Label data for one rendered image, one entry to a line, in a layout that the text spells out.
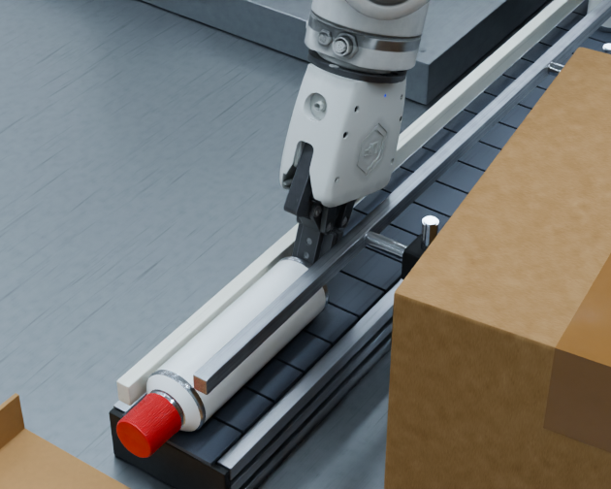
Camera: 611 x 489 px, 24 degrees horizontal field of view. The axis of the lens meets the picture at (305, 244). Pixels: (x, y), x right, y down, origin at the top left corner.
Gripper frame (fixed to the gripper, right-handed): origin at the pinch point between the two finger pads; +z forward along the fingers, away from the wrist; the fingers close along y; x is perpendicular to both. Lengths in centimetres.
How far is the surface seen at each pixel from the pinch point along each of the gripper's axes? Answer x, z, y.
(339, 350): -5.0, 6.2, -2.0
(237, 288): 3.3, 3.5, -5.2
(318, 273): -4.0, -1.1, -6.3
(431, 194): -0.4, -1.2, 17.9
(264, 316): -3.6, 1.0, -12.1
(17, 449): 11.4, 16.9, -18.5
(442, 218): -3.1, -0.4, 15.6
